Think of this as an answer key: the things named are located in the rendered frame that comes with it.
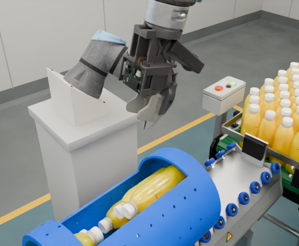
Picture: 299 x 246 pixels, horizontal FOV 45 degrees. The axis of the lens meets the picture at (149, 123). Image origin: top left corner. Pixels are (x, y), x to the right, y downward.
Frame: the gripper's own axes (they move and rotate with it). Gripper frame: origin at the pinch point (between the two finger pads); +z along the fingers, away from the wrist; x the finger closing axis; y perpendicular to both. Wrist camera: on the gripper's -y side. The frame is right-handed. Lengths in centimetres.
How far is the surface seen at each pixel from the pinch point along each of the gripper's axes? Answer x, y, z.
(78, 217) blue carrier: -17.7, 1.3, 40.0
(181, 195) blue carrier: 1.5, -16.3, 23.8
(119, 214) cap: -9.9, -6.9, 35.6
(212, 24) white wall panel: -294, -377, 60
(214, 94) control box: -43, -79, 22
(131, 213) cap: -4.2, -5.6, 30.0
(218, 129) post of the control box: -43, -92, 43
